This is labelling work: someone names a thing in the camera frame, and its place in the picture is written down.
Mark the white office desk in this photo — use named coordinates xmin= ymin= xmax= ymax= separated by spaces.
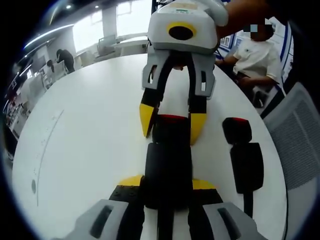
xmin=116 ymin=36 xmax=151 ymax=56

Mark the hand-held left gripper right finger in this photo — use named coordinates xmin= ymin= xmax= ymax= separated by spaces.
xmin=178 ymin=178 xmax=266 ymax=240

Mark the person's right forearm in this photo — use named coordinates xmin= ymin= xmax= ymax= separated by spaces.
xmin=214 ymin=0 xmax=288 ymax=39

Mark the black seat belt buckle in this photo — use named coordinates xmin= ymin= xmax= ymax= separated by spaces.
xmin=151 ymin=114 xmax=192 ymax=145
xmin=222 ymin=116 xmax=252 ymax=145

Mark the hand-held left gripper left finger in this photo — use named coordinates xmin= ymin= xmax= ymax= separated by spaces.
xmin=66 ymin=174 xmax=146 ymax=240

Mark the grey mesh office chair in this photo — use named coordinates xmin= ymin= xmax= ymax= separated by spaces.
xmin=261 ymin=81 xmax=319 ymax=192

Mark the black seat belt tongue with strap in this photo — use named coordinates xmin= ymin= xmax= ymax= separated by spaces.
xmin=229 ymin=141 xmax=265 ymax=219
xmin=144 ymin=141 xmax=194 ymax=240

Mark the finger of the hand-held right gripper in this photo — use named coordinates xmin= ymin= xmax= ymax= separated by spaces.
xmin=138 ymin=49 xmax=174 ymax=138
xmin=186 ymin=51 xmax=217 ymax=146

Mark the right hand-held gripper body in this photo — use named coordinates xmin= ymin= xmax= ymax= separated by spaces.
xmin=147 ymin=0 xmax=230 ymax=55

